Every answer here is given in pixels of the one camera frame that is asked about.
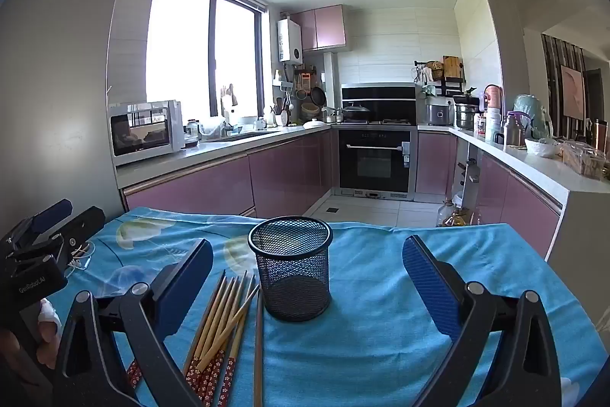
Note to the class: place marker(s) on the person's left hand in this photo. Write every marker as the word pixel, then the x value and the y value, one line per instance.
pixel 47 330

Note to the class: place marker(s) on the grey refrigerator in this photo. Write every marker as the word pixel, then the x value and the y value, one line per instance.
pixel 62 78

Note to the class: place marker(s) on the black wall rack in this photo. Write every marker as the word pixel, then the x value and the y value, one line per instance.
pixel 429 85

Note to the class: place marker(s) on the dark brown chopstick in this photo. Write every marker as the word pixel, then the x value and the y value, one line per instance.
pixel 258 350

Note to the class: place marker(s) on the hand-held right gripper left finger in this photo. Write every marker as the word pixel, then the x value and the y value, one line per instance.
pixel 183 292

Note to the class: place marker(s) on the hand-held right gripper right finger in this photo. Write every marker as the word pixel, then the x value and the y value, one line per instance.
pixel 429 283

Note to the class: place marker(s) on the framed wall picture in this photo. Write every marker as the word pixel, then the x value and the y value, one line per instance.
pixel 572 92

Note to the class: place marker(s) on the silver rice cooker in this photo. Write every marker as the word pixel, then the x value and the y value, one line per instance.
pixel 438 114

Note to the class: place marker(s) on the pink thermos jug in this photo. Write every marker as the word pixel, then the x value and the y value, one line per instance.
pixel 493 97

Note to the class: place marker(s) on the steel flask purple lid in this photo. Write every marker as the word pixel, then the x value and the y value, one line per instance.
pixel 514 133

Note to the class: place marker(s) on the hanging frying pan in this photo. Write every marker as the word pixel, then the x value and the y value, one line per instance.
pixel 318 96

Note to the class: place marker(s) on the black wok with lid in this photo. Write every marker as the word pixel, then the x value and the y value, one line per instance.
pixel 356 111

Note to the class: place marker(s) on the wooden cutting board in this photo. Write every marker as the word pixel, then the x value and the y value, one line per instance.
pixel 452 67

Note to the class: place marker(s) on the bunch of wooden chopsticks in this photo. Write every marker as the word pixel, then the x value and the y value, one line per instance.
pixel 219 326

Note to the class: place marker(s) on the steel stockpot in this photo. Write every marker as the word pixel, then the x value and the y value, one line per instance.
pixel 467 116

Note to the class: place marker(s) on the black range hood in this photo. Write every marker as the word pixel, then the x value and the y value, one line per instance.
pixel 381 94

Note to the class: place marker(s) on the white earphones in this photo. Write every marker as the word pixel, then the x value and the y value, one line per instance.
pixel 78 258

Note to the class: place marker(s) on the kitchen window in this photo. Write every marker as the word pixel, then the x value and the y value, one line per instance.
pixel 181 44

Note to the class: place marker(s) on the white water heater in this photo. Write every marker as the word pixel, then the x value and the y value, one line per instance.
pixel 289 40

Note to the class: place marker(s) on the white microwave oven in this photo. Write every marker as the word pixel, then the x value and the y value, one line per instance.
pixel 143 130

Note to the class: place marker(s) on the white plastic jar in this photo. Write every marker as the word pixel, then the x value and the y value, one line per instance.
pixel 493 125

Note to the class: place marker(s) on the black mesh cup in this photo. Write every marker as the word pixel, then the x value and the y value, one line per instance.
pixel 293 278

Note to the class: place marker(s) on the blue floral tablecloth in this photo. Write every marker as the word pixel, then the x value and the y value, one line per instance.
pixel 362 340

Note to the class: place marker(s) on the white ceramic pot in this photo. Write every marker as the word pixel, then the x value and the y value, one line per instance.
pixel 317 124

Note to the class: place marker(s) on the black built-in oven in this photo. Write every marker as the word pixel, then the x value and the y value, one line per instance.
pixel 374 164

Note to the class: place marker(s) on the light green covered appliance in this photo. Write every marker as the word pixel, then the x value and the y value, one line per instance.
pixel 529 111

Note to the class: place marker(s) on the pink base cabinet row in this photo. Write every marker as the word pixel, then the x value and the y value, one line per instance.
pixel 214 183
pixel 519 202

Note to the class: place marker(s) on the clear plastic container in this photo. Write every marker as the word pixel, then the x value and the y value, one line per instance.
pixel 584 159

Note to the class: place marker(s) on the white bowl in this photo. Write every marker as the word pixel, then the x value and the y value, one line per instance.
pixel 541 148

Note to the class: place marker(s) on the pink wall cabinet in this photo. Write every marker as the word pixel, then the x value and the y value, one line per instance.
pixel 324 28

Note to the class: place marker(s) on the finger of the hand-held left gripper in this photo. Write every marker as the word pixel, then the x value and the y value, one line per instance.
pixel 86 223
pixel 50 215

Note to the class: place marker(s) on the yellow cooking oil bottle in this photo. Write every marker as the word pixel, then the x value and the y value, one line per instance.
pixel 464 217

